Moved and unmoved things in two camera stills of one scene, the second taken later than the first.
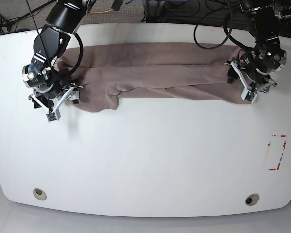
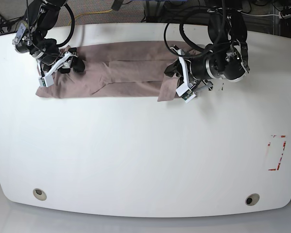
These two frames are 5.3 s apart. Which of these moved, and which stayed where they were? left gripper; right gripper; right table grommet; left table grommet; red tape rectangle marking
Moved: left gripper; right gripper
Stayed: right table grommet; red tape rectangle marking; left table grommet
